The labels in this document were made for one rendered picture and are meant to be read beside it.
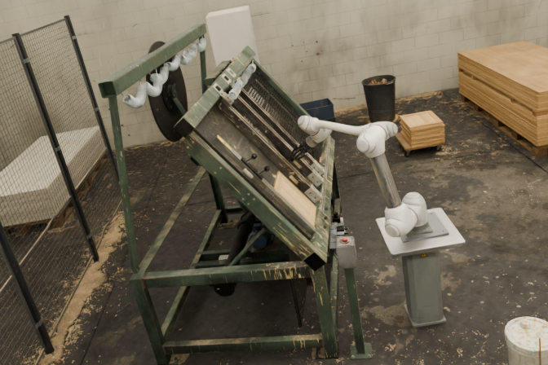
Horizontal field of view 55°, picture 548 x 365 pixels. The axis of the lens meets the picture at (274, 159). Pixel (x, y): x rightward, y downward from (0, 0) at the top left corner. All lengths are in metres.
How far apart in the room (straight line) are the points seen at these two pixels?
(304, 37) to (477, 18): 2.82
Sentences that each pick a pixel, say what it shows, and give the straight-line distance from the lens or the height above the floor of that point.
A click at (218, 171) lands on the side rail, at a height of 1.54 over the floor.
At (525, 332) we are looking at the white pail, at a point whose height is 0.35.
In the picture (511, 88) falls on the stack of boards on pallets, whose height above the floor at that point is 0.67.
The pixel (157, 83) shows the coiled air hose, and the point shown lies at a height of 2.01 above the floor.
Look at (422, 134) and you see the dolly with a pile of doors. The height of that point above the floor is 0.29.
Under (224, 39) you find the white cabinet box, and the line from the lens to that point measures 7.33.
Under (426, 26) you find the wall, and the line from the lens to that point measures 9.14.
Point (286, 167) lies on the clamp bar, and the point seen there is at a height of 1.21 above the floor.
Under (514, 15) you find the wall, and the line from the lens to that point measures 9.66.
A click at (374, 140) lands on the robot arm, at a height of 1.53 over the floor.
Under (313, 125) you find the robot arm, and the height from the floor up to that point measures 1.55.
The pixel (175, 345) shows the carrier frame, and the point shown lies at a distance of 4.21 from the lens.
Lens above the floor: 2.76
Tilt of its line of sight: 22 degrees down
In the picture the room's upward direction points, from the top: 11 degrees counter-clockwise
